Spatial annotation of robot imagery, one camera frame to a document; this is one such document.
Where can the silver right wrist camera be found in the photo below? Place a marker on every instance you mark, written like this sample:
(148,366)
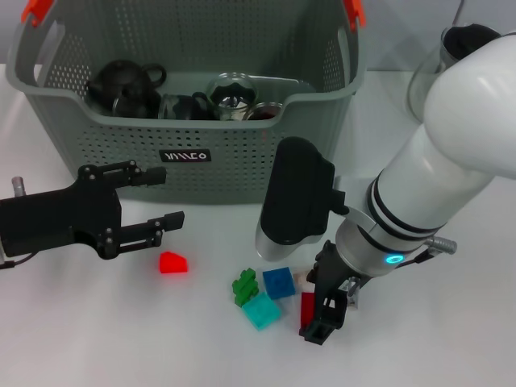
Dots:
(298,193)

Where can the black clay teapot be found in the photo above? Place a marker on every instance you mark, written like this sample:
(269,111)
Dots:
(121,78)

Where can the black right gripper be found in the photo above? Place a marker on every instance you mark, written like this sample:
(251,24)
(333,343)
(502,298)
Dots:
(330,278)

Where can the large red toy block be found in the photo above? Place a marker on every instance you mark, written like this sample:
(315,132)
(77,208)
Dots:
(173,264)

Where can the teal square toy block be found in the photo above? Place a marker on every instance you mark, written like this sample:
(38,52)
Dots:
(261,311)

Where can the dark red toy block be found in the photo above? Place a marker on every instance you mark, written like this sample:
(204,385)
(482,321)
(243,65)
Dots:
(307,306)

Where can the glass teacup black sleeve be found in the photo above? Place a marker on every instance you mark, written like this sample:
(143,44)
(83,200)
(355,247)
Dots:
(181,106)
(133,105)
(231,96)
(254,111)

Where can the blue square toy block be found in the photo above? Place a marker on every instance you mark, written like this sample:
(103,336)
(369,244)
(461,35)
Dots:
(279,283)

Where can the green toy block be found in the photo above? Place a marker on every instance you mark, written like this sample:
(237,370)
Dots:
(246,288)

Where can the grey perforated storage basket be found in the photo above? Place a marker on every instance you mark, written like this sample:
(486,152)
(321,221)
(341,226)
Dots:
(242,161)

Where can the long white toy block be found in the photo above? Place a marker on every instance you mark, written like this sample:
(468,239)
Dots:
(301,279)

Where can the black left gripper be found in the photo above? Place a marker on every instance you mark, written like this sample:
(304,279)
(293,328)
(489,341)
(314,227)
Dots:
(60,219)

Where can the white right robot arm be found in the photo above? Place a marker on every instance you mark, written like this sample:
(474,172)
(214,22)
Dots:
(435,161)

